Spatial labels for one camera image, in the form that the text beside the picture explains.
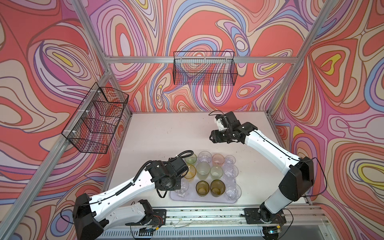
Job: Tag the clear cup back row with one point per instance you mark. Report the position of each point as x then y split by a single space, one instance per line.
184 187

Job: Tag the black wire basket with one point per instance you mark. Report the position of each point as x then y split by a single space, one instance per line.
204 68
100 113

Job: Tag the black wire basket left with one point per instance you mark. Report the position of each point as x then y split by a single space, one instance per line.
100 113

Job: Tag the amber yellow cup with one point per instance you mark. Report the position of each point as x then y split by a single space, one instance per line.
191 173

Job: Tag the lavender tray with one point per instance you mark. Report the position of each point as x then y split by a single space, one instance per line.
193 196

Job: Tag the large clear cup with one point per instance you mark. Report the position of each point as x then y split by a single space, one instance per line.
233 192

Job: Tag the brown olive textured cup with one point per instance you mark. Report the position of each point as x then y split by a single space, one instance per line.
218 188

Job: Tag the pale yellow textured cup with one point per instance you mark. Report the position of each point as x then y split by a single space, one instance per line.
203 170

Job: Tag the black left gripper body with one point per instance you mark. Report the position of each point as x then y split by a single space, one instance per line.
175 184

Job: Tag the small clear cup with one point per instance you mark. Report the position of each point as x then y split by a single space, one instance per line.
230 160

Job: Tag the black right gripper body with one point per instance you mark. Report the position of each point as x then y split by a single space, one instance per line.
223 136

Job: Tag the pink cup back row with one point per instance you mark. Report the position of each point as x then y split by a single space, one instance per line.
218 160

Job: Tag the clear cup row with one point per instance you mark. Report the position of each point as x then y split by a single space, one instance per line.
184 187
205 156

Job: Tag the pale green textured cup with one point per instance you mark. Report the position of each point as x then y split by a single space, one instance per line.
216 172

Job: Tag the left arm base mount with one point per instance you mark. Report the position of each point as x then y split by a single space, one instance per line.
158 218

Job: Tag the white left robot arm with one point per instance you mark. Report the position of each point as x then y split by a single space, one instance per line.
93 215

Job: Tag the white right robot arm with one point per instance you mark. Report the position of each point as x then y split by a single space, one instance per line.
298 172

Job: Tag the black wire basket back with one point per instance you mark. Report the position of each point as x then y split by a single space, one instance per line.
204 68

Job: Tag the clear cup front row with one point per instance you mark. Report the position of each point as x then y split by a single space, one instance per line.
205 156

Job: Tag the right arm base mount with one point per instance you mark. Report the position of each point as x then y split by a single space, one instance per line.
263 216

